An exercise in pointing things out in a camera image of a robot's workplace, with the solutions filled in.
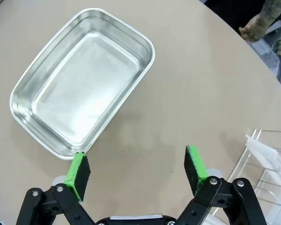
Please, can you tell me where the person's tattooed right hand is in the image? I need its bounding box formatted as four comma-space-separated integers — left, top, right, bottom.
238, 15, 272, 43

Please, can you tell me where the person's tattooed right forearm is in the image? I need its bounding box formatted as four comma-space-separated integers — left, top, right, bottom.
259, 0, 281, 28

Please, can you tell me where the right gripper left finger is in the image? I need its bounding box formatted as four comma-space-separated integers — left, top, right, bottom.
15, 151, 96, 225

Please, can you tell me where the clear plastic snap lid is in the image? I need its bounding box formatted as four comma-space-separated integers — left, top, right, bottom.
245, 128, 281, 172

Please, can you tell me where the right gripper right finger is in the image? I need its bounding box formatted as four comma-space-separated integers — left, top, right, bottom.
175, 145, 260, 225

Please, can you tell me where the person in black t-shirt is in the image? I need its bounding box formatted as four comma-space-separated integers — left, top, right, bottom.
205, 0, 266, 31

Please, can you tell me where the stainless steel rectangular container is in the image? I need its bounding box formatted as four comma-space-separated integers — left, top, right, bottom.
9, 8, 155, 161

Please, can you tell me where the metal wire lid rack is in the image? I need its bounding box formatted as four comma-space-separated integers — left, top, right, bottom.
210, 128, 281, 216

